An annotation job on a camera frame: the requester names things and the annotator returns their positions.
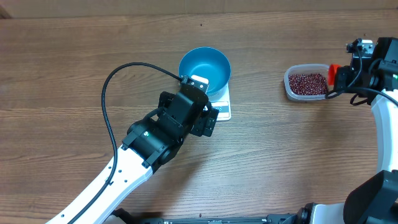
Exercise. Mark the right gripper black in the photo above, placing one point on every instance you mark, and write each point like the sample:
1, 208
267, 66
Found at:
342, 78

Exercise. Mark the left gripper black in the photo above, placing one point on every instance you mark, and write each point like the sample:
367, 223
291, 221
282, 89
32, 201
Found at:
206, 124

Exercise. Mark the orange measuring scoop blue handle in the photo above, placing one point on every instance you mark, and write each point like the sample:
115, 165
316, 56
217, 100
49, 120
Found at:
332, 72

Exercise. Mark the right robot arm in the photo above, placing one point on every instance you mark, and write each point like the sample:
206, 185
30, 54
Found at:
374, 201

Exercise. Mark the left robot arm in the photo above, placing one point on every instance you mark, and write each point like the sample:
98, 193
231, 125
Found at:
149, 143

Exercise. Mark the white digital kitchen scale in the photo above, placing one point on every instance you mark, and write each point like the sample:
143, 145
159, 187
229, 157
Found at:
221, 101

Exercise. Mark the teal plastic bowl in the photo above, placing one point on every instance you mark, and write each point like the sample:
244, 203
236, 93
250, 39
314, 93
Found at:
209, 63

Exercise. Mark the clear plastic bean container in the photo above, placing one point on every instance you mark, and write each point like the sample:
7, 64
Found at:
305, 69

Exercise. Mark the red beans in container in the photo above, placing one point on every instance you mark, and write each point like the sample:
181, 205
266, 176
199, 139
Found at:
308, 84

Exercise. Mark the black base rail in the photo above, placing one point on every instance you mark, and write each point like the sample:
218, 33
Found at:
269, 219

